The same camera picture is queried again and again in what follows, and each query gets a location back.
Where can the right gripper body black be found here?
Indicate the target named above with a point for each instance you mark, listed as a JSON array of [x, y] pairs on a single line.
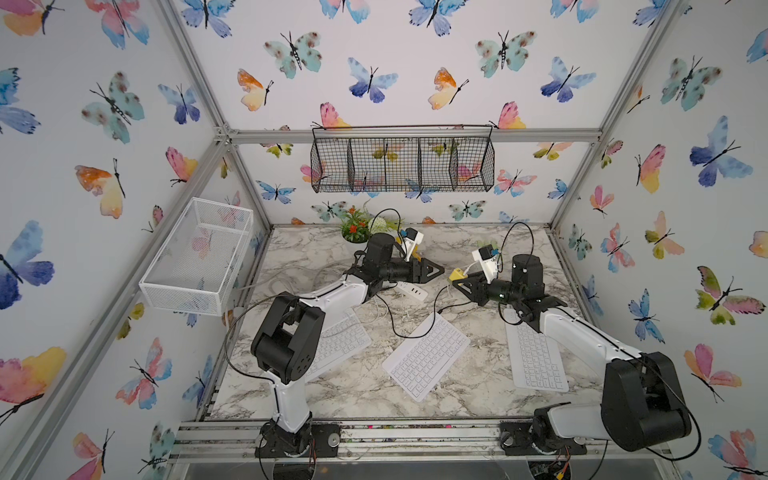
[[503, 291]]

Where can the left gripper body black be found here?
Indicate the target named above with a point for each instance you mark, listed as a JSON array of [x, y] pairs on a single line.
[[396, 271]]

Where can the yellow USB charger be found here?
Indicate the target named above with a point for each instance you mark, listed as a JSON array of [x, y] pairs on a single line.
[[457, 274]]

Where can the white power strip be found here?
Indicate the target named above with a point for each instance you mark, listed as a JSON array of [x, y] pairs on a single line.
[[414, 291]]

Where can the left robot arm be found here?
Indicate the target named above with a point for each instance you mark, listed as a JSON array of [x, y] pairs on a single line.
[[286, 343]]

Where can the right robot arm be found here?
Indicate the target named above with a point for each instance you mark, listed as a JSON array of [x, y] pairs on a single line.
[[642, 404]]

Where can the right white keyboard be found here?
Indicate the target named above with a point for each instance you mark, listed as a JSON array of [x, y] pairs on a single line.
[[535, 360]]

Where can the white keyboard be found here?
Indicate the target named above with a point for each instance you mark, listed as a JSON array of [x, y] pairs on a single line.
[[342, 341], [535, 360], [419, 364]]

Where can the left white keyboard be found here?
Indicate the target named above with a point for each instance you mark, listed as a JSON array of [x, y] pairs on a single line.
[[342, 341]]

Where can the middle white keyboard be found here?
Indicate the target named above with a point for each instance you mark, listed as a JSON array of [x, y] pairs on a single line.
[[419, 364]]

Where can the potted plant white pot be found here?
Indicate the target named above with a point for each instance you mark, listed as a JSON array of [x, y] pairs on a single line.
[[358, 224]]

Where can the black wire wall basket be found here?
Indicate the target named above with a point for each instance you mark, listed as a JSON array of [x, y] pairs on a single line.
[[418, 158]]

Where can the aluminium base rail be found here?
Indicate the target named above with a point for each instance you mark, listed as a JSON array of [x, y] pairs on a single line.
[[384, 440]]

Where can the white mesh wall basket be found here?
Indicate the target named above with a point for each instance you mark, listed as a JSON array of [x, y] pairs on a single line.
[[195, 269]]

